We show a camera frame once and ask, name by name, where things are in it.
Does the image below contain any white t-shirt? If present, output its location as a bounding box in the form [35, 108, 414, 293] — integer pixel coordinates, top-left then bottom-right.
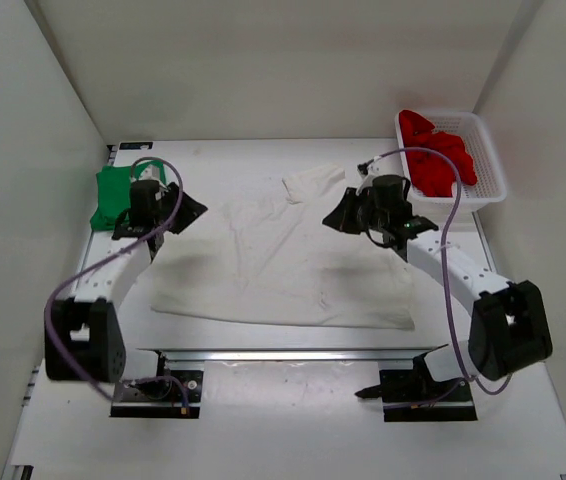
[149, 164, 414, 330]

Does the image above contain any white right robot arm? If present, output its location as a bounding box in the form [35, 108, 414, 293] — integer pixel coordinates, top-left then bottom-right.
[322, 175, 553, 400]

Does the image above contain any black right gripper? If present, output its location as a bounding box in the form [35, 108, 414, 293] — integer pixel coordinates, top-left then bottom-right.
[324, 189, 390, 237]

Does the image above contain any aluminium rail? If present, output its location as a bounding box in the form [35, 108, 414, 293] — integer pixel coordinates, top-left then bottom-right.
[127, 348, 429, 365]

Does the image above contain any red t-shirt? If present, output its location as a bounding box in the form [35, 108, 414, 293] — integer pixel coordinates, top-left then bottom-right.
[398, 110, 478, 198]

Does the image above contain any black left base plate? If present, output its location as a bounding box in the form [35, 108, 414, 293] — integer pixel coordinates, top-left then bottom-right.
[110, 363, 204, 419]

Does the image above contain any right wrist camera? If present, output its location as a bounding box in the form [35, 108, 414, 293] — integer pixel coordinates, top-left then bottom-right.
[356, 156, 381, 195]

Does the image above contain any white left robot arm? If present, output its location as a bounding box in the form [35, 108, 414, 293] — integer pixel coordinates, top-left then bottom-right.
[44, 180, 208, 385]

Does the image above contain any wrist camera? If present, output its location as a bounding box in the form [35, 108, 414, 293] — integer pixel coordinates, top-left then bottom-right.
[356, 156, 381, 195]
[134, 162, 164, 184]

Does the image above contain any white plastic laundry basket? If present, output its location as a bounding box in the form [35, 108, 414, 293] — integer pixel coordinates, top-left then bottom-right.
[395, 109, 507, 213]

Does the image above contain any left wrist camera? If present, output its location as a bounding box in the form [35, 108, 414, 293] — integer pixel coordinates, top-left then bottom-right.
[134, 162, 164, 184]

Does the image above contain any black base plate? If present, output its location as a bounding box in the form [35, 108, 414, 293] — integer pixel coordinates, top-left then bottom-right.
[110, 363, 204, 419]
[355, 369, 478, 423]

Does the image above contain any dark table label sticker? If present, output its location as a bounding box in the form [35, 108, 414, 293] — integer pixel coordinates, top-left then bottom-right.
[118, 141, 153, 151]

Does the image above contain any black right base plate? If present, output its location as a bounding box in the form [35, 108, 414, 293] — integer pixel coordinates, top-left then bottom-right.
[355, 369, 478, 423]

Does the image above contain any green t-shirt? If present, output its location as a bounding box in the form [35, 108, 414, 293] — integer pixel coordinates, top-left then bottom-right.
[90, 161, 166, 232]

